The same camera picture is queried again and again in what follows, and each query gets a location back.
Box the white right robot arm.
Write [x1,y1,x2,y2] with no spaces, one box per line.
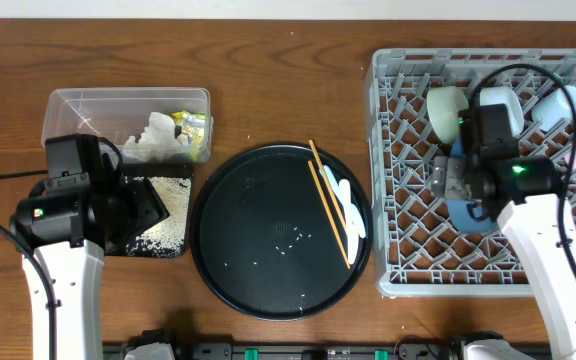
[431,156,576,359]

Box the yellow green snack wrapper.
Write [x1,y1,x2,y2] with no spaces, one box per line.
[171,110,206,161]

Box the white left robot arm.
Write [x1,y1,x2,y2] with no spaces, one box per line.
[11,178,169,359]

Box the light blue bowl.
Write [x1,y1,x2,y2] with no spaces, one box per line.
[479,86,525,137]

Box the light green bowl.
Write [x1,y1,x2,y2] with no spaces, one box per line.
[426,86,469,145]

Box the light blue cup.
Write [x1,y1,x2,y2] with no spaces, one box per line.
[532,85,576,132]

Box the black rail with green clips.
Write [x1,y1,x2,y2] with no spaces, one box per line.
[102,341,464,360]

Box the black square waste bin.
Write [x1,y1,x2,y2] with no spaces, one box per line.
[105,163,193,258]

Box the white tissue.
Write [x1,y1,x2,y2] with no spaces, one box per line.
[122,112,189,162]

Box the wooden chopstick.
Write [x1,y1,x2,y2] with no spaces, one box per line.
[308,139,347,232]
[307,160,351,269]

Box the round black tray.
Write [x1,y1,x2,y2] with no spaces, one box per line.
[190,144,374,321]

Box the white plastic spoon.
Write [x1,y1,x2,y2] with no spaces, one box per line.
[323,165,366,238]

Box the grey dishwasher rack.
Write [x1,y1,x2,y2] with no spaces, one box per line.
[364,48,576,298]

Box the white rice heap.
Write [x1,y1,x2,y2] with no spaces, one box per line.
[125,177,192,258]

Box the dark blue plate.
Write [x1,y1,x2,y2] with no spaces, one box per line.
[445,138,498,234]

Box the clear plastic waste bin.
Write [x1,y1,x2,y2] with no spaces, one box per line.
[41,87,213,164]

